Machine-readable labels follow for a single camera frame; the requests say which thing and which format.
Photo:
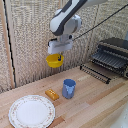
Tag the white floral-rimmed plate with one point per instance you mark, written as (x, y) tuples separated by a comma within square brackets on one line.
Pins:
[(31, 111)]

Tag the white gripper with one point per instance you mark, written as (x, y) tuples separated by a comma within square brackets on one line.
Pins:
[(59, 46)]

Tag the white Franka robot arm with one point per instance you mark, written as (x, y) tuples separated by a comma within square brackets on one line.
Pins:
[(68, 18)]

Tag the black dish rack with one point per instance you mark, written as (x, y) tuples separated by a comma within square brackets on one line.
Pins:
[(111, 55)]

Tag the yellow rectangular block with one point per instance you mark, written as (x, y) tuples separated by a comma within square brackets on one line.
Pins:
[(52, 94)]

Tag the blue cup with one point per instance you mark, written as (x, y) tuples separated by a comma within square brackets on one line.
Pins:
[(69, 88)]

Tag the yellow bowl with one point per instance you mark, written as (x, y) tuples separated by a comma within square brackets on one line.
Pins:
[(54, 61)]

